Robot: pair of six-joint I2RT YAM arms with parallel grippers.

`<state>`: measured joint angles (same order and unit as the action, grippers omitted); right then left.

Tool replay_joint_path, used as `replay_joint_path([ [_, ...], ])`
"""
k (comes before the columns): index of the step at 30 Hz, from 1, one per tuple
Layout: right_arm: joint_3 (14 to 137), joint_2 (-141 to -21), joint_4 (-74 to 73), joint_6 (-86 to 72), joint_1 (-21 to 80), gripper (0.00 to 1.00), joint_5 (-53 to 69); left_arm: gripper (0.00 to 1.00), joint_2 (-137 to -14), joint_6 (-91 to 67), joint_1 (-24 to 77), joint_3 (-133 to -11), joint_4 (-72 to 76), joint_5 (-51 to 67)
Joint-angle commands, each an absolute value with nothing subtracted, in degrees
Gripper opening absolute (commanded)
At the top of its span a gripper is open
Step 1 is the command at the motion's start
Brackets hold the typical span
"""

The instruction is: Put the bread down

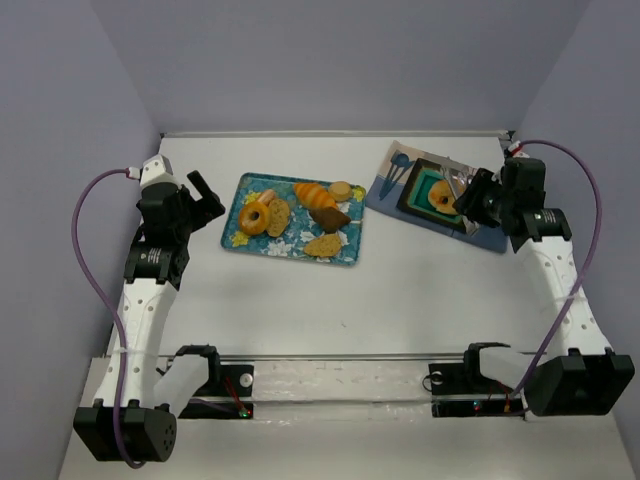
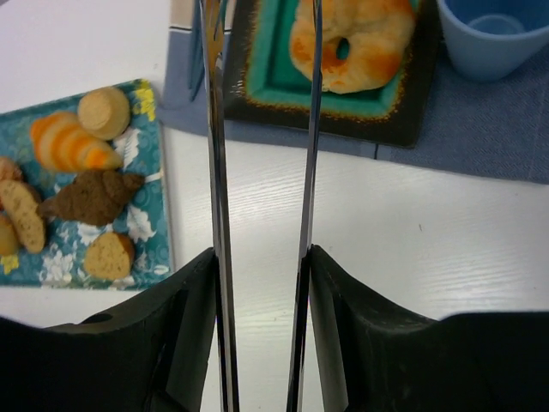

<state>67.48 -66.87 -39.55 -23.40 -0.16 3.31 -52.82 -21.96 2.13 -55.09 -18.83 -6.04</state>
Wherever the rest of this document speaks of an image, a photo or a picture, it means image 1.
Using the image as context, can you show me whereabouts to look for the metal serving tongs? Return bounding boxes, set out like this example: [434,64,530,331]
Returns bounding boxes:
[440,166,479,236]

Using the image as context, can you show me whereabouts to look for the orange twisted ring bread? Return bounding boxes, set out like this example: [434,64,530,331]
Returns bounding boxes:
[427,179,457,216]

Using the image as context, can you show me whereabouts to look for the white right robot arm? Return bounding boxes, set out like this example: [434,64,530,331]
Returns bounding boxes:
[456,158,635,416]

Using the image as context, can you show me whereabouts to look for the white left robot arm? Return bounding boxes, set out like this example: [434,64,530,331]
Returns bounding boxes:
[73,164,239,469]

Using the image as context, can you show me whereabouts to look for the brown bread slice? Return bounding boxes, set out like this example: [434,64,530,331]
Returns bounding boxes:
[266,198,291,238]

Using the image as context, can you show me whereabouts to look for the dark brown chocolate bread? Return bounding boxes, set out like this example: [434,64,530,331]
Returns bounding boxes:
[309,207,351,234]

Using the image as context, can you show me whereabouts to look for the tan bread slice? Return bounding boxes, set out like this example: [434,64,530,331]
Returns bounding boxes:
[303,233,342,258]

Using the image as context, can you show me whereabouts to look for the green square plate dark rim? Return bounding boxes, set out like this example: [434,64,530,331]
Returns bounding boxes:
[397,158,467,235]

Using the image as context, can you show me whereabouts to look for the small pale round roll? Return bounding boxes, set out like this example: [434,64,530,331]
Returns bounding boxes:
[257,189,277,205]

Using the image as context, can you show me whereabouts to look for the blue cloth placemat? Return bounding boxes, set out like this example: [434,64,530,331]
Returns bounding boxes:
[366,141,507,254]

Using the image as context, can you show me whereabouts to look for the blue plastic fork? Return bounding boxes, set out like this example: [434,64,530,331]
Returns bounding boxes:
[379,152,399,199]

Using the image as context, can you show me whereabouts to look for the orange striped croissant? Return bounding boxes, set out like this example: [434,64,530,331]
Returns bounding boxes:
[293,182,338,210]

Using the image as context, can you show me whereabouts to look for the small round tan bun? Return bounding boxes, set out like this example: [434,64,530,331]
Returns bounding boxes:
[328,181,353,203]

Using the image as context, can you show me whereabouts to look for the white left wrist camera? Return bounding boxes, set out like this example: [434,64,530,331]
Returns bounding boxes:
[140,154,179,189]

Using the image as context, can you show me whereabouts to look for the glazed ring donut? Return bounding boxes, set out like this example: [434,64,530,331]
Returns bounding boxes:
[238,201,270,236]

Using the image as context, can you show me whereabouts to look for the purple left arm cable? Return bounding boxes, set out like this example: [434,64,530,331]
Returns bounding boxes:
[70,168,149,470]

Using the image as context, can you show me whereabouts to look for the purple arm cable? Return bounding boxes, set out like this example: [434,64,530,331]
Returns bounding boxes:
[70,168,149,470]
[504,139,602,416]

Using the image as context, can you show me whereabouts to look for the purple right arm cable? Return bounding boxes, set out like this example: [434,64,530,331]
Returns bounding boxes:
[504,139,602,416]

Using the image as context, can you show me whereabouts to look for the metal rail bar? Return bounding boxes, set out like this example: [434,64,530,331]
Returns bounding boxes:
[220,353,463,363]

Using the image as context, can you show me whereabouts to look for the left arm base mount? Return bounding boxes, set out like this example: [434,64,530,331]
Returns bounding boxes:
[156,345,255,420]

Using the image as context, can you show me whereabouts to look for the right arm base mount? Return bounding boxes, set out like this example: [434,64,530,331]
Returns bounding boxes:
[422,342,528,419]

